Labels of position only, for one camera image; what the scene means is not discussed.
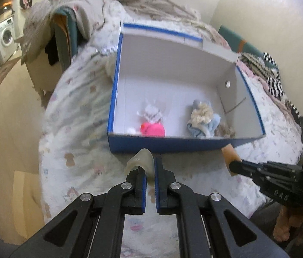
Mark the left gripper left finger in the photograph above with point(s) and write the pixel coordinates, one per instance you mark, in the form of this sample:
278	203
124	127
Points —
90	226

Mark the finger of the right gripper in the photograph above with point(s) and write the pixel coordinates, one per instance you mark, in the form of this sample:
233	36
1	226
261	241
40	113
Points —
246	168

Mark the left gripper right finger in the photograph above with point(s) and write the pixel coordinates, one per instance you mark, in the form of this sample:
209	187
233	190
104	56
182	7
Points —
209	226

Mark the tan foam block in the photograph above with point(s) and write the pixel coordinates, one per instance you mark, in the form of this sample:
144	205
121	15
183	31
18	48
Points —
230	155

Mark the beige knitted scrunchie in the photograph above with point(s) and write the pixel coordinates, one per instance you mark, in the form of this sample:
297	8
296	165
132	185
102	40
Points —
224	130

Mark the light blue plush toy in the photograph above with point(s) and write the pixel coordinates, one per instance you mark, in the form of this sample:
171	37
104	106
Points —
204	131

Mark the cream ruffled scrunchie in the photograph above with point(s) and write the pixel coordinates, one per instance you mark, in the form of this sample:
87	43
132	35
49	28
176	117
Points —
202	113

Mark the translucent beige silicone piece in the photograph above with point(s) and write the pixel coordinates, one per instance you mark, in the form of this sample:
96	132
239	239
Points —
143	159

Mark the white tissue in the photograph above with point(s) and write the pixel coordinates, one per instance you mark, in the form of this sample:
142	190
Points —
132	131

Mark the pink rubber toy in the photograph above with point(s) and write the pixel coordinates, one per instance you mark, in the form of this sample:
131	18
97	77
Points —
152	129

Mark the person's right hand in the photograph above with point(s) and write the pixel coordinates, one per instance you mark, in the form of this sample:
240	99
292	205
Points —
286	219

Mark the patterned white bed quilt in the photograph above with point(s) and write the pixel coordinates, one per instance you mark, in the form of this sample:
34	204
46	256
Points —
74	150

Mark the black and white checkered cloth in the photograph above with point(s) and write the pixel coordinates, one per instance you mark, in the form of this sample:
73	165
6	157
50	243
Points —
270	74

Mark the blue and white cardboard box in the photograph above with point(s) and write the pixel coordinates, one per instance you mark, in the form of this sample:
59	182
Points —
177	68

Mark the clear plastic label bag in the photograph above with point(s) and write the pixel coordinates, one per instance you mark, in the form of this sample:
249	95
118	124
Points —
152	111

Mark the teal cushion with orange stripe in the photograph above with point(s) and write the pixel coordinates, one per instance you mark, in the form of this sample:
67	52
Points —
237	43

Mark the beige crumpled duvet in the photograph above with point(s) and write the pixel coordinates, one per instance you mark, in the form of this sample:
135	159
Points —
90	17

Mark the white washing machine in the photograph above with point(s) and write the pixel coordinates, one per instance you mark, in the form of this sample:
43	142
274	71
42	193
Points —
7	40

